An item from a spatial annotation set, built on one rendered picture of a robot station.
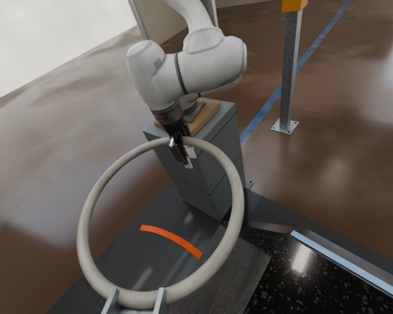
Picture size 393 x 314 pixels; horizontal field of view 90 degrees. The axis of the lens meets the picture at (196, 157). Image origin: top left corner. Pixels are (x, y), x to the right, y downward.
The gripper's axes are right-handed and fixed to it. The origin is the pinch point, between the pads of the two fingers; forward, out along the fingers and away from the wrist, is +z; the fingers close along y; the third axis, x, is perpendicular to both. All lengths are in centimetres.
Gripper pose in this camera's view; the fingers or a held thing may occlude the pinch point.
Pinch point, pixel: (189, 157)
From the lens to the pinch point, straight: 75.8
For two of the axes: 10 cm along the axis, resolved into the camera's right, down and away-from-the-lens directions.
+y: -2.7, 7.8, -5.7
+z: 2.6, 6.3, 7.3
